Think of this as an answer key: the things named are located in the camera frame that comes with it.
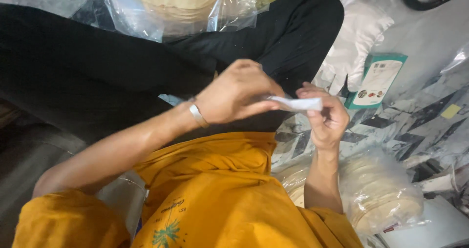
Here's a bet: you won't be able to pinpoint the person's right hand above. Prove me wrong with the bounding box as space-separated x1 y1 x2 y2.
295 81 351 152

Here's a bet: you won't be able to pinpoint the person's left hand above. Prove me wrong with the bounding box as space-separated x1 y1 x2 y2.
193 59 286 126

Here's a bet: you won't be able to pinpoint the white paper strip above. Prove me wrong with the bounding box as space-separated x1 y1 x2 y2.
265 95 324 113

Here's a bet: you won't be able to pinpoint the green and white carton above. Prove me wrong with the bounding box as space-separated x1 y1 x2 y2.
344 52 408 110

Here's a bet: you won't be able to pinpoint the clear bag of flatbreads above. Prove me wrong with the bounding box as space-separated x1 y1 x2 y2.
273 148 432 238
100 0 271 43

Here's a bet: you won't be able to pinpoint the orange printed shirt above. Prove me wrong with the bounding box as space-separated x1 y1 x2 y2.
12 131 364 248

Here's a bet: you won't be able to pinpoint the yellow paper note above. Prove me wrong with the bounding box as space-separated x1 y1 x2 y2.
440 103 462 120

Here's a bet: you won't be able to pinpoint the black trousers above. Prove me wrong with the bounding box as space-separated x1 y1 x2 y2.
0 0 345 147

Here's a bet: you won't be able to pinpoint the white board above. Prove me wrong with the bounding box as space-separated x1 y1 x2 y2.
379 196 469 248

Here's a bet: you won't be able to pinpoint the crumpled clear plastic sheet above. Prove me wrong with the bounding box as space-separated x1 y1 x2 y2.
439 41 469 77

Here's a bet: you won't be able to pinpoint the empty clear plastic bag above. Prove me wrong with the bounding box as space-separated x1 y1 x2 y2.
96 170 150 239

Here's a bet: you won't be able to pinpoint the silver bracelet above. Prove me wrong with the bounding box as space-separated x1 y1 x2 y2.
188 101 210 129

